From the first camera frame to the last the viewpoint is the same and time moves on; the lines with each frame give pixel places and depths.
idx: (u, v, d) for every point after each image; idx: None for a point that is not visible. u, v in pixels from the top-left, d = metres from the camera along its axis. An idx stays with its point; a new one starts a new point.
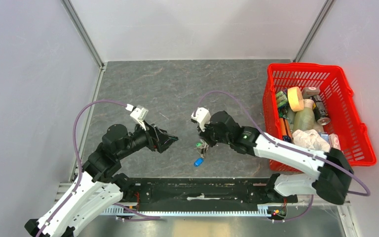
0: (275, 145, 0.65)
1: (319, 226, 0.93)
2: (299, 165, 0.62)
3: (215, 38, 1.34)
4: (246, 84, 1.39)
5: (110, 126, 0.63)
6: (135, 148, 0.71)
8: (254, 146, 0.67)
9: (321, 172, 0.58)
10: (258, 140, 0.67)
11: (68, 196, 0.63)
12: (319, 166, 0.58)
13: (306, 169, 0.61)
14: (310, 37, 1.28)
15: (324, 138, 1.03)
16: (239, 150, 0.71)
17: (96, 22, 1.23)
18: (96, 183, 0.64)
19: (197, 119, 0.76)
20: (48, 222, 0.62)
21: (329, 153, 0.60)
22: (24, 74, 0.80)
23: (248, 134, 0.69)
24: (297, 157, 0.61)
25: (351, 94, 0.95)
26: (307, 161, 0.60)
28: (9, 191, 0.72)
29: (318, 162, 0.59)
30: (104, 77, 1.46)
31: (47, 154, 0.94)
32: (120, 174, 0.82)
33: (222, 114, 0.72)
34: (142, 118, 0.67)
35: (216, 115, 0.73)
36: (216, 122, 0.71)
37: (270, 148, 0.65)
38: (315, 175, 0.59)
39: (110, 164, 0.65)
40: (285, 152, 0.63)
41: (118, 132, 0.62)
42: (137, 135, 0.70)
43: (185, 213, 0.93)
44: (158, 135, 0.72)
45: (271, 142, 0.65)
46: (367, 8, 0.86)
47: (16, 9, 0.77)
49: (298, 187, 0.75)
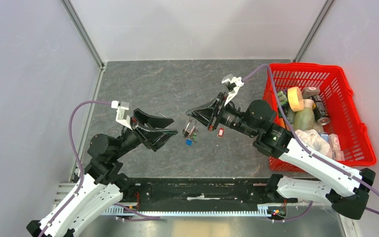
0: (309, 155, 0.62)
1: (319, 226, 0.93)
2: (331, 180, 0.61)
3: (216, 38, 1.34)
4: (246, 83, 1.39)
5: (91, 138, 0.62)
6: (130, 147, 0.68)
8: (285, 151, 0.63)
9: (356, 193, 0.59)
10: (290, 145, 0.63)
11: (70, 197, 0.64)
12: (355, 187, 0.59)
13: (338, 186, 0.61)
14: (310, 37, 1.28)
15: (324, 138, 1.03)
16: (261, 149, 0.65)
17: (97, 22, 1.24)
18: (99, 185, 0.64)
19: (237, 87, 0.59)
20: (50, 223, 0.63)
21: (364, 175, 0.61)
22: (24, 74, 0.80)
23: (280, 136, 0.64)
24: (333, 174, 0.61)
25: (351, 94, 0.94)
26: (343, 179, 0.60)
28: (9, 191, 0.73)
29: (354, 182, 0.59)
30: (104, 77, 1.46)
31: (47, 154, 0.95)
32: (120, 174, 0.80)
33: (267, 108, 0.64)
34: (125, 117, 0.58)
35: (259, 108, 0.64)
36: (261, 118, 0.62)
37: (303, 157, 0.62)
38: (347, 194, 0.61)
39: (110, 167, 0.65)
40: (320, 165, 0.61)
41: (99, 143, 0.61)
42: (127, 135, 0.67)
43: (185, 213, 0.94)
44: (145, 134, 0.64)
45: (305, 150, 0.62)
46: (367, 8, 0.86)
47: (16, 10, 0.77)
49: (307, 194, 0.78)
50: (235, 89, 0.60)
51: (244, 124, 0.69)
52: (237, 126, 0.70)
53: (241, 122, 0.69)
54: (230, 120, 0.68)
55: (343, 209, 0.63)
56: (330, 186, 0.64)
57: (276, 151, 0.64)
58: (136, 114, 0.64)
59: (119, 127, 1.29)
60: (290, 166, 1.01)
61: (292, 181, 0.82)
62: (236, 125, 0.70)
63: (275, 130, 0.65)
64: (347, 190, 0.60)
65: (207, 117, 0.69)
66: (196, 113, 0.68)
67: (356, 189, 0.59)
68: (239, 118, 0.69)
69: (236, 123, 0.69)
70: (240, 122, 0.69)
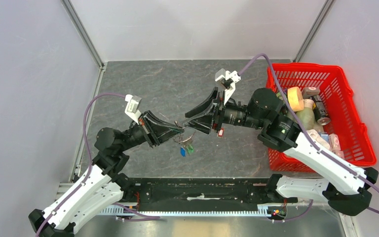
0: (317, 151, 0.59)
1: (319, 225, 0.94)
2: (336, 178, 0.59)
3: (216, 38, 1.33)
4: (246, 84, 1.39)
5: (98, 132, 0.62)
6: (135, 142, 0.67)
8: (294, 146, 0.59)
9: (360, 193, 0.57)
10: (299, 140, 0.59)
11: (77, 187, 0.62)
12: (360, 187, 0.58)
13: (343, 185, 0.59)
14: (310, 37, 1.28)
15: (324, 138, 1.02)
16: (267, 143, 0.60)
17: (97, 22, 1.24)
18: (106, 177, 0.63)
19: (234, 82, 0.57)
20: (54, 212, 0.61)
21: (368, 174, 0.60)
22: (25, 74, 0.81)
23: (288, 128, 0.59)
24: (340, 173, 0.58)
25: (351, 94, 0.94)
26: (349, 178, 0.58)
28: (8, 193, 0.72)
29: (359, 181, 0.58)
30: (104, 77, 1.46)
31: (48, 154, 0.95)
32: (120, 174, 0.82)
33: (272, 98, 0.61)
34: (133, 110, 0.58)
35: (264, 98, 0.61)
36: (265, 106, 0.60)
37: (311, 153, 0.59)
38: (350, 192, 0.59)
39: (116, 160, 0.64)
40: (328, 163, 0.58)
41: (107, 136, 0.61)
42: (133, 130, 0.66)
43: (185, 213, 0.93)
44: (150, 128, 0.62)
45: (313, 146, 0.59)
46: (367, 8, 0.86)
47: (16, 9, 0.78)
49: (303, 192, 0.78)
50: (232, 85, 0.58)
51: (249, 117, 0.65)
52: (242, 121, 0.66)
53: (246, 117, 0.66)
54: (234, 117, 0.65)
55: (343, 208, 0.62)
56: (333, 183, 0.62)
57: (283, 145, 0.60)
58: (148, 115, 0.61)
59: (118, 127, 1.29)
60: (290, 166, 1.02)
61: (291, 180, 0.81)
62: (240, 121, 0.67)
63: (283, 123, 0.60)
64: (351, 189, 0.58)
65: (206, 125, 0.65)
66: (194, 122, 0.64)
67: (360, 188, 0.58)
68: (242, 113, 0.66)
69: (241, 119, 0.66)
70: (244, 116, 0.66)
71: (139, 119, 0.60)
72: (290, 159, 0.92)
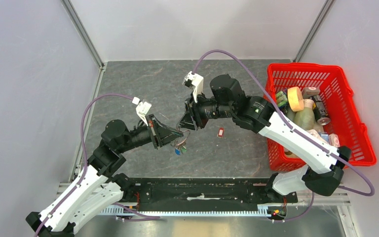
0: (289, 131, 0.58)
1: (319, 225, 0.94)
2: (309, 157, 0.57)
3: (216, 38, 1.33)
4: (246, 83, 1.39)
5: (108, 123, 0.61)
6: (137, 144, 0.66)
8: (267, 125, 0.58)
9: (332, 170, 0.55)
10: (273, 120, 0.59)
11: (72, 189, 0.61)
12: (332, 165, 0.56)
13: (316, 163, 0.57)
14: (310, 37, 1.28)
15: (324, 138, 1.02)
16: (243, 124, 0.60)
17: (97, 23, 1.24)
18: (101, 177, 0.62)
19: (194, 81, 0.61)
20: (50, 215, 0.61)
21: (341, 152, 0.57)
22: (25, 74, 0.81)
23: (262, 108, 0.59)
24: (312, 150, 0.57)
25: (351, 94, 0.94)
26: (322, 156, 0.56)
28: (8, 193, 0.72)
29: (330, 159, 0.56)
30: (104, 77, 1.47)
31: (47, 154, 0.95)
32: (120, 174, 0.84)
33: (226, 79, 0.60)
34: (144, 113, 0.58)
35: (218, 81, 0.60)
36: (220, 87, 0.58)
37: (284, 132, 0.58)
38: (323, 171, 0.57)
39: (114, 159, 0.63)
40: (300, 140, 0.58)
41: (116, 129, 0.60)
42: (138, 131, 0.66)
43: (185, 213, 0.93)
44: (156, 130, 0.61)
45: (286, 125, 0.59)
46: (368, 8, 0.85)
47: (16, 9, 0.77)
49: (292, 183, 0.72)
50: (194, 84, 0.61)
51: (221, 107, 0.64)
52: (217, 113, 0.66)
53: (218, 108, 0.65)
54: (208, 111, 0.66)
55: (317, 186, 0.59)
56: (307, 163, 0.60)
57: (257, 125, 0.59)
58: (153, 118, 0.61)
59: None
60: (289, 166, 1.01)
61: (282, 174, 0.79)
62: (216, 114, 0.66)
63: (257, 103, 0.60)
64: (323, 167, 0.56)
65: (189, 122, 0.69)
66: (182, 123, 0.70)
67: (332, 166, 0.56)
68: (214, 106, 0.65)
69: (214, 111, 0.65)
70: (216, 107, 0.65)
71: (149, 120, 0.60)
72: (290, 159, 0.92)
